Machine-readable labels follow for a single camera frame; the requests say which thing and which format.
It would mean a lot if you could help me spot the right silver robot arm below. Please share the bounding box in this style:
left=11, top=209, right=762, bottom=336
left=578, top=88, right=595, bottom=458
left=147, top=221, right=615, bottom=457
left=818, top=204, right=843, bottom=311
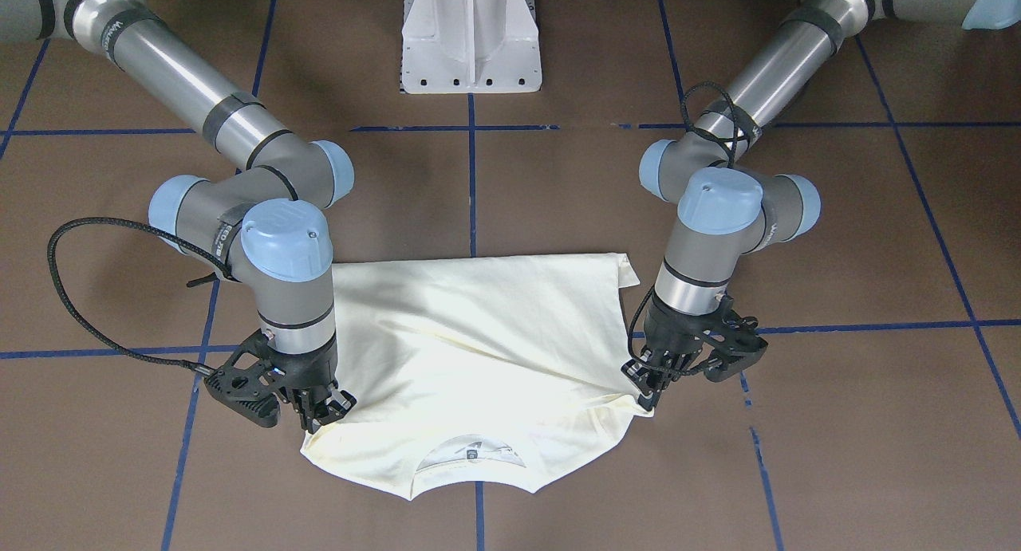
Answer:
left=2, top=0, right=357, bottom=434

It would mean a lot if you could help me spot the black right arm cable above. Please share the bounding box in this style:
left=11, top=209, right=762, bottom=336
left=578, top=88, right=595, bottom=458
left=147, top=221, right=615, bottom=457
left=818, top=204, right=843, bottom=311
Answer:
left=46, top=216, right=240, bottom=375

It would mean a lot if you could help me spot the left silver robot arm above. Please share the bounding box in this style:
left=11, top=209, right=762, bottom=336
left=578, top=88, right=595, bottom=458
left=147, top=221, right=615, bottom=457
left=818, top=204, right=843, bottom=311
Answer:
left=622, top=0, right=1019, bottom=411

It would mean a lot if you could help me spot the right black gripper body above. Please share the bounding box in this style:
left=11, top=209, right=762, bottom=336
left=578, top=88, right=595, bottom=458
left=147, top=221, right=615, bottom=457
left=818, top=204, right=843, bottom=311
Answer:
left=268, top=336, right=337, bottom=408

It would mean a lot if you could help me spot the white camera mast pedestal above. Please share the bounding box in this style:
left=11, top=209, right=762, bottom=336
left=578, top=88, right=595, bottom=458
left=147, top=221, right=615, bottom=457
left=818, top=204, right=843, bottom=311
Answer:
left=399, top=0, right=543, bottom=96

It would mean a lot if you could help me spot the cream long-sleeve printed shirt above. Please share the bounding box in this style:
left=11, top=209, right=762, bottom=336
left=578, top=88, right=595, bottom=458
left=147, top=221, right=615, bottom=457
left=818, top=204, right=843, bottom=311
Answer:
left=302, top=253, right=646, bottom=500

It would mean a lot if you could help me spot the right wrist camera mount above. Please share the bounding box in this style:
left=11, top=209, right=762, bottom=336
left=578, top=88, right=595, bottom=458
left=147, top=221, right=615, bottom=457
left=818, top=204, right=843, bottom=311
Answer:
left=203, top=330, right=280, bottom=428

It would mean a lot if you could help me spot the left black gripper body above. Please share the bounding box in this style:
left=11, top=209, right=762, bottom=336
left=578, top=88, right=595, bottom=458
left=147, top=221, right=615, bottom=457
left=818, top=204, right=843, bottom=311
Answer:
left=642, top=289, right=722, bottom=372

